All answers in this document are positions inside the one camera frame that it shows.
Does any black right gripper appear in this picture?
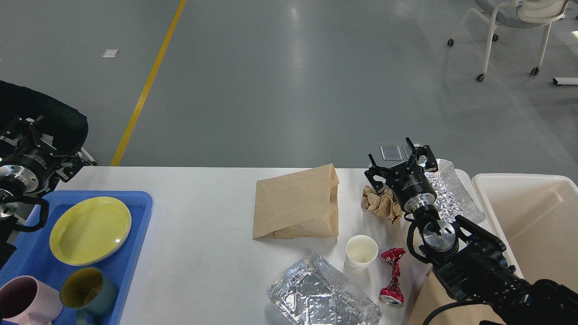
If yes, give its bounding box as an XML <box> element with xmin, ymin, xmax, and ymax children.
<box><xmin>364</xmin><ymin>137</ymin><xmax>439</xmax><ymax>213</ymax></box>

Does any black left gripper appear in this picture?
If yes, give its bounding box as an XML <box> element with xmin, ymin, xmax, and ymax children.
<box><xmin>0</xmin><ymin>116</ymin><xmax>87</xmax><ymax>194</ymax></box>

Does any yellow plastic plate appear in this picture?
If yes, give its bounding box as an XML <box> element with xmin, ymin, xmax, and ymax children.
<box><xmin>49</xmin><ymin>197</ymin><xmax>132</xmax><ymax>266</ymax></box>

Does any pink mug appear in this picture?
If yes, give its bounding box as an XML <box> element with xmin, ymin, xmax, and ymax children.
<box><xmin>0</xmin><ymin>275</ymin><xmax>63</xmax><ymax>325</ymax></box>

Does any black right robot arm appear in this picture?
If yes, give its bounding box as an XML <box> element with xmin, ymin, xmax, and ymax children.
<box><xmin>364</xmin><ymin>138</ymin><xmax>578</xmax><ymax>325</ymax></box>

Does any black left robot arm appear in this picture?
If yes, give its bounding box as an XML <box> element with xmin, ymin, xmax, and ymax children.
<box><xmin>0</xmin><ymin>115</ymin><xmax>97</xmax><ymax>265</ymax></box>

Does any brown paper bag under arm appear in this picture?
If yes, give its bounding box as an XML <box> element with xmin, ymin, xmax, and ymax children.
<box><xmin>407</xmin><ymin>271</ymin><xmax>504</xmax><ymax>325</ymax></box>

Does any floor socket plate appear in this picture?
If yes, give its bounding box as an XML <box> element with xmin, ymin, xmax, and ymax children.
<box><xmin>380</xmin><ymin>145</ymin><xmax>403</xmax><ymax>161</ymax></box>

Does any person in black clothes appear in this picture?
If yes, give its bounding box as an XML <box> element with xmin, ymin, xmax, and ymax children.
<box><xmin>0</xmin><ymin>81</ymin><xmax>89</xmax><ymax>152</ymax></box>

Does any crumpled brown paper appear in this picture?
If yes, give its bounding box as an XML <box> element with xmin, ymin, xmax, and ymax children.
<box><xmin>363</xmin><ymin>186</ymin><xmax>405</xmax><ymax>224</ymax></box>

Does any crumpled foil sheet right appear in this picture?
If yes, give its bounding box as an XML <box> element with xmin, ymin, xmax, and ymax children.
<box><xmin>425</xmin><ymin>159</ymin><xmax>486</xmax><ymax>224</ymax></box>

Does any yellow floor tape line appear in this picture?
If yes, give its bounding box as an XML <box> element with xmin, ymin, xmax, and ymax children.
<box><xmin>110</xmin><ymin>0</ymin><xmax>186</xmax><ymax>167</ymax></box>

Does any white paper cup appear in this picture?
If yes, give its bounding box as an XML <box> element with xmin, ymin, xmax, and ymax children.
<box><xmin>344</xmin><ymin>234</ymin><xmax>378</xmax><ymax>274</ymax></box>

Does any brown paper bag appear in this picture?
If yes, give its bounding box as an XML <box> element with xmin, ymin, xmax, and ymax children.
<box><xmin>252</xmin><ymin>164</ymin><xmax>340</xmax><ymax>239</ymax></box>

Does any crushed red can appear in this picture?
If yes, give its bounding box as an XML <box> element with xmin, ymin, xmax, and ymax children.
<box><xmin>378</xmin><ymin>247</ymin><xmax>406</xmax><ymax>308</ymax></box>

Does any beige plastic bin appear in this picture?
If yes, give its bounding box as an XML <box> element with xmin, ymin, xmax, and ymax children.
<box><xmin>471</xmin><ymin>173</ymin><xmax>578</xmax><ymax>291</ymax></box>

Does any teal mug yellow inside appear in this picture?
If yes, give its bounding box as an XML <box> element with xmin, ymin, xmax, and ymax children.
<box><xmin>60</xmin><ymin>267</ymin><xmax>119</xmax><ymax>325</ymax></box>

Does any foil tray front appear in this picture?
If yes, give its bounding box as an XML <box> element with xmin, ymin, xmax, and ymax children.
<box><xmin>267</xmin><ymin>251</ymin><xmax>382</xmax><ymax>325</ymax></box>

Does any white chair leg right edge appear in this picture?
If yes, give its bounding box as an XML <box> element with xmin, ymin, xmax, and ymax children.
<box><xmin>552</xmin><ymin>77</ymin><xmax>578</xmax><ymax>86</ymax></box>

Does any white office chair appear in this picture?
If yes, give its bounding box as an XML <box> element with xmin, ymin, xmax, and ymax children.
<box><xmin>447</xmin><ymin>0</ymin><xmax>569</xmax><ymax>82</ymax></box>

